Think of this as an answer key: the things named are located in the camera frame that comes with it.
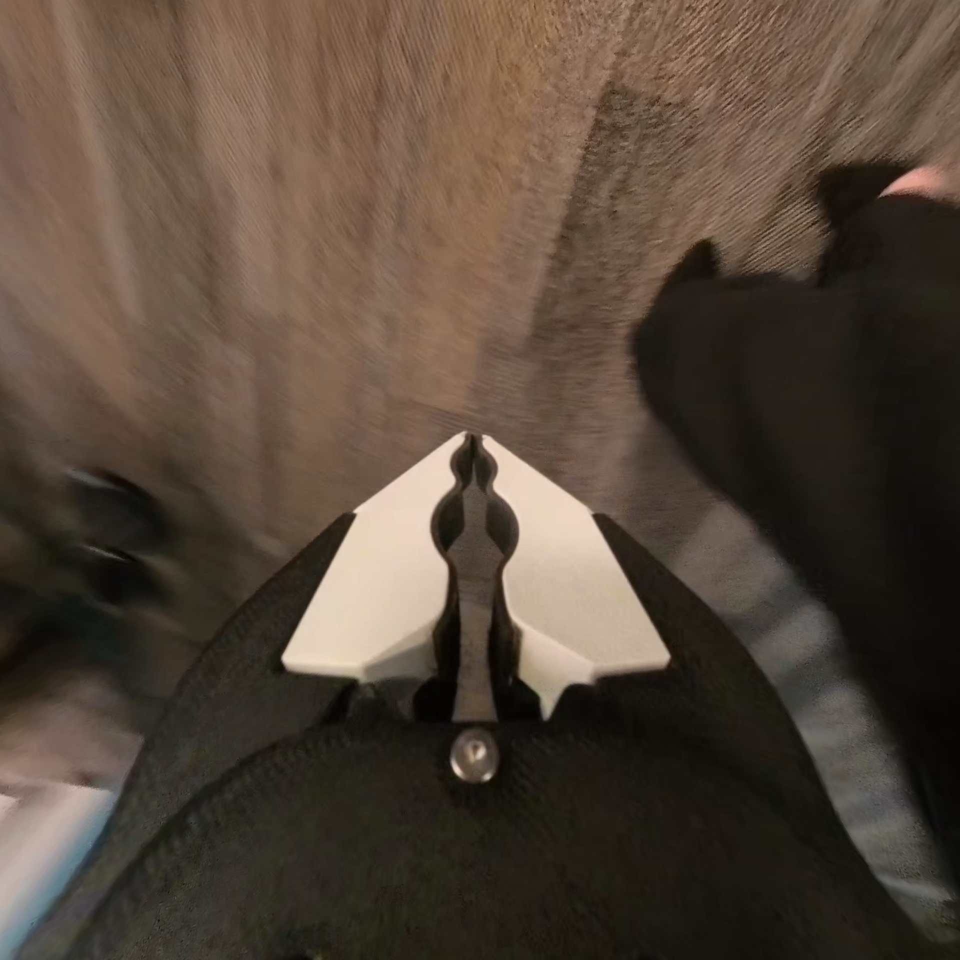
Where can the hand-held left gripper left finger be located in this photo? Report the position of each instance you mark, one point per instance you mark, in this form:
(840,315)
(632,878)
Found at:
(375,592)

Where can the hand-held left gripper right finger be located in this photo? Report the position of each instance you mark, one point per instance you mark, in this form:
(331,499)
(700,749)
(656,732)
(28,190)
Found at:
(577,600)

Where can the dark blurred object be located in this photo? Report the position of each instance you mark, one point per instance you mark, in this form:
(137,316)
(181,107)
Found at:
(112,525)

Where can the person's black trousers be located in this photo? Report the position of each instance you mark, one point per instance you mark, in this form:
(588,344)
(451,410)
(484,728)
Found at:
(825,375)

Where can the white flat object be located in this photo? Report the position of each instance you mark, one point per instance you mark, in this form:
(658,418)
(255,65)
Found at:
(45,862)

